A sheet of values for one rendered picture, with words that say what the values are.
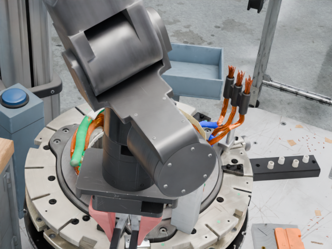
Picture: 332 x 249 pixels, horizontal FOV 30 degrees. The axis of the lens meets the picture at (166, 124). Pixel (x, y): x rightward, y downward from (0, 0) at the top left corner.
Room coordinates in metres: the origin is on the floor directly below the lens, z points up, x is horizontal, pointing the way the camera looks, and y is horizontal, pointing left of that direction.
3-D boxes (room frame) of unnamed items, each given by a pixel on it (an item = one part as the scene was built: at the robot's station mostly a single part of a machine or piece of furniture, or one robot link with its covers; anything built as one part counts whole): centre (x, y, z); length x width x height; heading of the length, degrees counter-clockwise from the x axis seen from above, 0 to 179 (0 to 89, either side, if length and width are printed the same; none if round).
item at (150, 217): (0.44, 0.03, 1.21); 0.07 x 0.07 x 0.09; 89
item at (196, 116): (0.75, -0.05, 1.09); 0.03 x 0.02 x 0.02; 60
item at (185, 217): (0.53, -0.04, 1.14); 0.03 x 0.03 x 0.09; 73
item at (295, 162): (0.99, -0.27, 0.81); 0.10 x 0.02 x 0.01; 104
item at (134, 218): (0.47, 0.02, 1.17); 0.06 x 0.01 x 0.01; 8
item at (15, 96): (0.82, 0.26, 1.04); 0.04 x 0.04 x 0.01
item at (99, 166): (0.45, 0.03, 1.28); 0.10 x 0.07 x 0.07; 90
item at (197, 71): (0.95, 0.03, 0.92); 0.25 x 0.11 x 0.28; 90
